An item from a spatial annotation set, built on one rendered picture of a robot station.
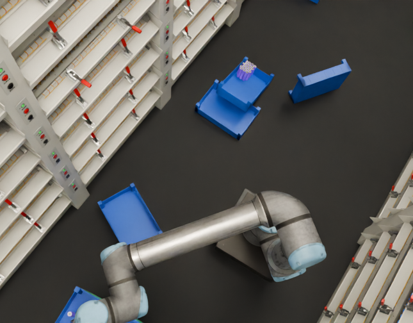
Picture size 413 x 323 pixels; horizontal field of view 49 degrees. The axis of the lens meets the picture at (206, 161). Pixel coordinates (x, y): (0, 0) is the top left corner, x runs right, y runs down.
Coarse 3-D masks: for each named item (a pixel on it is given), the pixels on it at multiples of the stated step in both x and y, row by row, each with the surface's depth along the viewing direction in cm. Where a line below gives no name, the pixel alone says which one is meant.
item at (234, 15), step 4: (236, 0) 255; (240, 0) 261; (240, 4) 267; (236, 8) 265; (240, 8) 272; (232, 12) 264; (236, 12) 270; (228, 16) 269; (232, 16) 267; (236, 16) 275; (228, 20) 272; (232, 20) 272; (228, 24) 276
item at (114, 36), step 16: (144, 0) 164; (128, 16) 161; (112, 32) 158; (96, 48) 155; (112, 48) 161; (80, 64) 153; (96, 64) 157; (64, 80) 150; (48, 96) 148; (64, 96) 149; (48, 112) 147
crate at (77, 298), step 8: (80, 288) 172; (72, 296) 174; (80, 296) 179; (88, 296) 179; (72, 304) 177; (80, 304) 177; (64, 312) 174; (56, 320) 170; (64, 320) 175; (136, 320) 173
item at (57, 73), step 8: (128, 0) 159; (120, 8) 158; (128, 8) 160; (112, 16) 157; (104, 24) 155; (96, 32) 154; (88, 40) 152; (80, 48) 151; (72, 56) 150; (64, 64) 149; (56, 72) 147; (48, 80) 146; (40, 88) 145
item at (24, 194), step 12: (36, 168) 175; (24, 180) 175; (36, 180) 177; (48, 180) 178; (12, 192) 173; (24, 192) 175; (36, 192) 176; (12, 204) 169; (24, 204) 174; (0, 216) 171; (12, 216) 172; (0, 228) 170
